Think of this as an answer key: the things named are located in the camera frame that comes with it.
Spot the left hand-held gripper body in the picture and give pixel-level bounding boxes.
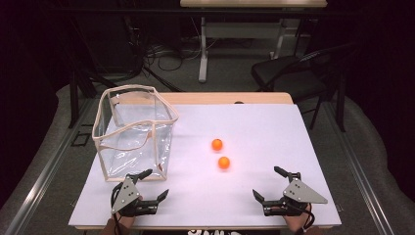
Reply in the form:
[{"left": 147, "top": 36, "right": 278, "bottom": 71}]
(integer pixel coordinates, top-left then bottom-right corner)
[{"left": 111, "top": 176, "right": 161, "bottom": 218}]

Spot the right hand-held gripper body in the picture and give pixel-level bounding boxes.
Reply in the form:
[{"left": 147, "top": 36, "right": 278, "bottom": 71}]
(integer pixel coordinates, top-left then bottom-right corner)
[{"left": 261, "top": 171, "right": 329, "bottom": 217}]

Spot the clear plastic bag beige trim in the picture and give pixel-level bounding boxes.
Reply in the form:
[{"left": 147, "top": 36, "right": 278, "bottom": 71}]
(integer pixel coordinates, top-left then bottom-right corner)
[{"left": 91, "top": 83, "right": 180, "bottom": 183}]

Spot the orange ball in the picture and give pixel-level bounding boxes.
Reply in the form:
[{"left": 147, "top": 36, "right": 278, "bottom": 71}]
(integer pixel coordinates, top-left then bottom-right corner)
[
  {"left": 210, "top": 138, "right": 224, "bottom": 152},
  {"left": 217, "top": 156, "right": 231, "bottom": 170}
]

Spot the person's left hand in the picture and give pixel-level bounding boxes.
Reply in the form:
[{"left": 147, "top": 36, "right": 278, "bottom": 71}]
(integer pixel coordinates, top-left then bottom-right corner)
[{"left": 109, "top": 195, "right": 144, "bottom": 230}]

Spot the person's right hand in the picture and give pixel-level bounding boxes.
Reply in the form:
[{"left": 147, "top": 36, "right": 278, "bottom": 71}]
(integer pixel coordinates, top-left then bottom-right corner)
[{"left": 282, "top": 203, "right": 315, "bottom": 233}]

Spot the white table mat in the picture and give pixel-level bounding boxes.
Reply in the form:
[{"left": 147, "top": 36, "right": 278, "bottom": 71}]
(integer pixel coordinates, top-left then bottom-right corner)
[{"left": 68, "top": 103, "right": 343, "bottom": 228}]

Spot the black white printed clothing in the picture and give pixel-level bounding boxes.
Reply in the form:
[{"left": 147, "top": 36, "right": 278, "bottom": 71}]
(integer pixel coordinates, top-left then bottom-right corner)
[{"left": 187, "top": 229, "right": 243, "bottom": 235}]

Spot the black folding chair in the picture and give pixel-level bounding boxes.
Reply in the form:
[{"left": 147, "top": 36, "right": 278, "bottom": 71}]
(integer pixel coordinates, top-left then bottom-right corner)
[{"left": 250, "top": 42, "right": 360, "bottom": 131}]

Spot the black tripod stand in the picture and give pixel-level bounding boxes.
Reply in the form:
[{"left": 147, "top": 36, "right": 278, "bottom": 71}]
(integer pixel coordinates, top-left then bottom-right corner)
[{"left": 123, "top": 16, "right": 184, "bottom": 93}]

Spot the wooden table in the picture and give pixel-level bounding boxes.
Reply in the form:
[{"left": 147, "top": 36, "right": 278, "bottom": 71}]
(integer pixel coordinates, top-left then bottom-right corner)
[{"left": 72, "top": 91, "right": 343, "bottom": 231}]

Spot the dark curtain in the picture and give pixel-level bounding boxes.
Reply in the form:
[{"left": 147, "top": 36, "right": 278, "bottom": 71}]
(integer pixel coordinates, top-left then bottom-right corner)
[
  {"left": 342, "top": 0, "right": 415, "bottom": 204},
  {"left": 0, "top": 0, "right": 71, "bottom": 210}
]

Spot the white desk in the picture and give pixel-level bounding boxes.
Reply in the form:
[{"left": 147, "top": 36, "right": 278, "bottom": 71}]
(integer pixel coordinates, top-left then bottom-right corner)
[{"left": 179, "top": 0, "right": 328, "bottom": 84}]

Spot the left hand-held gripper cable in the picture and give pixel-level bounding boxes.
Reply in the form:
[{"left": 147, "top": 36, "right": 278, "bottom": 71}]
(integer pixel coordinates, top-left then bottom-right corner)
[{"left": 110, "top": 181, "right": 124, "bottom": 235}]

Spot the hand-held gripper cable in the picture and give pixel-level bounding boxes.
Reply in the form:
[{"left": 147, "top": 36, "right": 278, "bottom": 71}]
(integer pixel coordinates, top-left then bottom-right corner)
[
  {"left": 110, "top": 181, "right": 124, "bottom": 235},
  {"left": 301, "top": 202, "right": 316, "bottom": 233}
]

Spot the right hand-held gripper cable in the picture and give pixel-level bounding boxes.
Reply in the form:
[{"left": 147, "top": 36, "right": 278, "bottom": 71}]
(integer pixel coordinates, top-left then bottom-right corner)
[{"left": 301, "top": 202, "right": 316, "bottom": 233}]

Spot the grey metal floor rail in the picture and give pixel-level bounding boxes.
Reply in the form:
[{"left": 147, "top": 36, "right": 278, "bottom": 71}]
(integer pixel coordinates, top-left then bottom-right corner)
[
  {"left": 3, "top": 97, "right": 96, "bottom": 235},
  {"left": 322, "top": 101, "right": 396, "bottom": 235}
]

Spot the black metal frame post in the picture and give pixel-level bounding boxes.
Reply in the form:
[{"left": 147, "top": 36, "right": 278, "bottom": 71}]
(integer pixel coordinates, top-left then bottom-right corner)
[
  {"left": 68, "top": 19, "right": 99, "bottom": 129},
  {"left": 336, "top": 70, "right": 347, "bottom": 133}
]

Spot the bundle of floor cables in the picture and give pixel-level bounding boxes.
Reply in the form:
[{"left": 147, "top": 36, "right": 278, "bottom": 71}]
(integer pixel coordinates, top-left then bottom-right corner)
[{"left": 143, "top": 40, "right": 204, "bottom": 72}]

